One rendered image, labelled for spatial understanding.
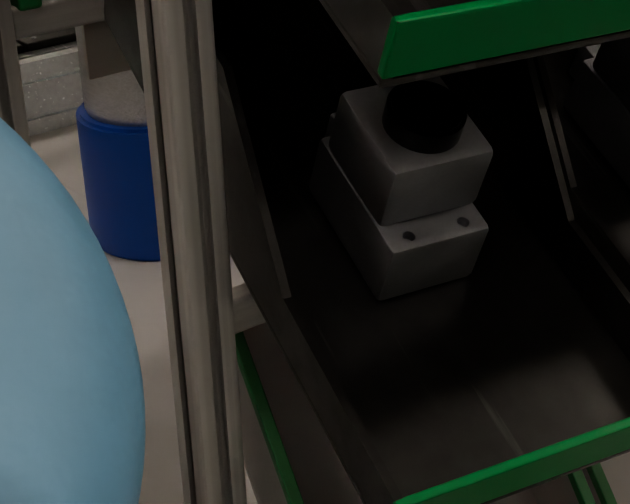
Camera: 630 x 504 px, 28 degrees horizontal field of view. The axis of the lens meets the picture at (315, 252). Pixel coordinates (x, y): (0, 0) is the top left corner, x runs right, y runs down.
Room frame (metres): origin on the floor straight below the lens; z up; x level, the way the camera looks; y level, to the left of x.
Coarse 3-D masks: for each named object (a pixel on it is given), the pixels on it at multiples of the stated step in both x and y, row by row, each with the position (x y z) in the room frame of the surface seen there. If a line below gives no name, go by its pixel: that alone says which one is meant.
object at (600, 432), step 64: (128, 0) 0.52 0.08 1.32; (256, 0) 0.58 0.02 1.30; (256, 64) 0.54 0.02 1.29; (320, 64) 0.55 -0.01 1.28; (512, 64) 0.49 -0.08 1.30; (256, 128) 0.50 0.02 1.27; (320, 128) 0.51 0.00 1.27; (512, 128) 0.49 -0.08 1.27; (256, 192) 0.41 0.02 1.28; (512, 192) 0.49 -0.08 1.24; (256, 256) 0.42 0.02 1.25; (320, 256) 0.44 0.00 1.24; (512, 256) 0.46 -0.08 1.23; (576, 256) 0.45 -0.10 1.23; (320, 320) 0.41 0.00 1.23; (384, 320) 0.42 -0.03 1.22; (448, 320) 0.42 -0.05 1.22; (512, 320) 0.42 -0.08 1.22; (576, 320) 0.43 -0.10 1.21; (320, 384) 0.37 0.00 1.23; (384, 384) 0.39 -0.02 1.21; (448, 384) 0.39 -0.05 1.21; (512, 384) 0.40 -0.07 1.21; (576, 384) 0.40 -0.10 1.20; (384, 448) 0.36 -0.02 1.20; (448, 448) 0.37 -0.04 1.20; (512, 448) 0.37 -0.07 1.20; (576, 448) 0.35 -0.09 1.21
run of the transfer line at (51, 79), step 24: (48, 48) 1.64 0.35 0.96; (72, 48) 1.64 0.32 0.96; (24, 72) 1.58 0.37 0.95; (48, 72) 1.60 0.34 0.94; (72, 72) 1.62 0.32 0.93; (24, 96) 1.58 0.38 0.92; (48, 96) 1.60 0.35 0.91; (72, 96) 1.62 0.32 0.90; (48, 120) 1.59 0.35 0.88; (72, 120) 1.61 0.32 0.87
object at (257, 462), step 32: (256, 352) 0.49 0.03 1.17; (256, 384) 0.44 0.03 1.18; (288, 384) 0.48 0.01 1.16; (256, 416) 0.43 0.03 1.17; (288, 416) 0.47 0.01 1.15; (256, 448) 0.43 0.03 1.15; (288, 448) 0.46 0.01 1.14; (320, 448) 0.46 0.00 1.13; (256, 480) 0.44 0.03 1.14; (288, 480) 0.41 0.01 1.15; (320, 480) 0.45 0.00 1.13; (576, 480) 0.44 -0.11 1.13
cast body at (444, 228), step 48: (384, 96) 0.45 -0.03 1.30; (432, 96) 0.44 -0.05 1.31; (336, 144) 0.45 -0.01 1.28; (384, 144) 0.42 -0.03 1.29; (432, 144) 0.42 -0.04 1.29; (480, 144) 0.43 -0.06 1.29; (336, 192) 0.45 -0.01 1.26; (384, 192) 0.42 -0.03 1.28; (432, 192) 0.42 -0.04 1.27; (384, 240) 0.42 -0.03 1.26; (432, 240) 0.42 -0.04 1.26; (480, 240) 0.43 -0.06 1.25; (384, 288) 0.42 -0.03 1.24
